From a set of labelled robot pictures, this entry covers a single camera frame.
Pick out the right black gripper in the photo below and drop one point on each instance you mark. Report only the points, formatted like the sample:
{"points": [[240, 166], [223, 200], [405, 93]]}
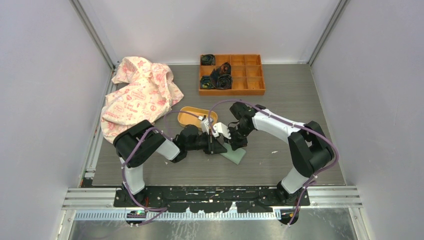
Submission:
{"points": [[234, 143]]}

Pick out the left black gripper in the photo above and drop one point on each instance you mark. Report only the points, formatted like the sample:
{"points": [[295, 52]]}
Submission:
{"points": [[217, 147]]}

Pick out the light green card holder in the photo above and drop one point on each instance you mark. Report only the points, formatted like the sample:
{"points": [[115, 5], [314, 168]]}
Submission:
{"points": [[235, 156]]}

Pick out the yellow oval tray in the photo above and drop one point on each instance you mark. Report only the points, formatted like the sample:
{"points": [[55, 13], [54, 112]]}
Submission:
{"points": [[190, 115]]}

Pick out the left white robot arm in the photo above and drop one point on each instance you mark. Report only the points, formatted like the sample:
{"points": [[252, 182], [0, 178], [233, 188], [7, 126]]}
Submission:
{"points": [[136, 145]]}

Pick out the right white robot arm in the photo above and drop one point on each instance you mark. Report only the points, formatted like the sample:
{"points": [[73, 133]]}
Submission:
{"points": [[310, 150]]}

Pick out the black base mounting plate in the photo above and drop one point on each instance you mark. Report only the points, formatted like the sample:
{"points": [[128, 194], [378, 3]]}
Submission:
{"points": [[217, 199]]}

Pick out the dark rolled sock bottom-middle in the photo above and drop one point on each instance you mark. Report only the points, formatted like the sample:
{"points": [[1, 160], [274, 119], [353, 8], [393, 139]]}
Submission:
{"points": [[224, 82]]}

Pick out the dark rolled sock bottom-left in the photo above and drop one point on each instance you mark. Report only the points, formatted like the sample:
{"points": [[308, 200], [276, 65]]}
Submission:
{"points": [[206, 83]]}

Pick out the orange compartment organizer box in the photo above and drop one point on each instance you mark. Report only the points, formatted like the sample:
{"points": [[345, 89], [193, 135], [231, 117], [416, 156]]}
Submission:
{"points": [[246, 71]]}

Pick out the dark rolled sock middle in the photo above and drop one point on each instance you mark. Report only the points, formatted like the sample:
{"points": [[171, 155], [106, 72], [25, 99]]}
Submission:
{"points": [[224, 69]]}

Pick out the dark rolled sock top-left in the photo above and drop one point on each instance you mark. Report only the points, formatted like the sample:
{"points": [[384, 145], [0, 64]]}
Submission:
{"points": [[207, 60]]}

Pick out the pink patterned cloth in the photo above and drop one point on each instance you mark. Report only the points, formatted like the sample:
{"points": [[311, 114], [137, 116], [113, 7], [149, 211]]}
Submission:
{"points": [[149, 93]]}

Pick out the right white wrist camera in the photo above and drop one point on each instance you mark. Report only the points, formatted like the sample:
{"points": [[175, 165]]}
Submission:
{"points": [[220, 129]]}

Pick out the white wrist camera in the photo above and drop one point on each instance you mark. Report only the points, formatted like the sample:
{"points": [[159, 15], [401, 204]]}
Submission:
{"points": [[220, 129], [207, 125]]}

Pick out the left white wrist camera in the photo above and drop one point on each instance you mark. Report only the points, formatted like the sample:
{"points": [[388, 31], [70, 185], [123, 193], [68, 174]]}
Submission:
{"points": [[207, 125]]}

